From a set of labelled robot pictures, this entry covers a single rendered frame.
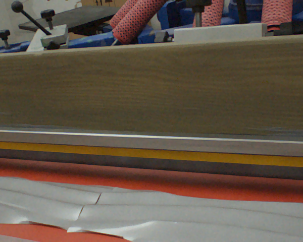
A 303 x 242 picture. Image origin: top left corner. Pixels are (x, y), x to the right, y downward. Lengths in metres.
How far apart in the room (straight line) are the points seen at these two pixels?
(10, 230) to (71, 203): 0.04
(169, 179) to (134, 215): 0.08
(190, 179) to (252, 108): 0.08
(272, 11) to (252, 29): 0.17
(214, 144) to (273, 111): 0.04
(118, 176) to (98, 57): 0.10
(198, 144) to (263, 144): 0.04
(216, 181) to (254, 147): 0.05
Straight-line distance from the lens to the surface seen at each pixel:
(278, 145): 0.26
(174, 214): 0.24
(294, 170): 0.29
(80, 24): 1.77
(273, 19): 0.71
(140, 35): 0.96
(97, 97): 0.31
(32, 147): 0.38
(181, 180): 0.31
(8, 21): 5.90
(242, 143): 0.27
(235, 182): 0.30
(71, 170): 0.36
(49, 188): 0.30
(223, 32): 0.57
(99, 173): 0.34
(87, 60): 0.32
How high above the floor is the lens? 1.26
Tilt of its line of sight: 26 degrees down
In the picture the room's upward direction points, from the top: 11 degrees counter-clockwise
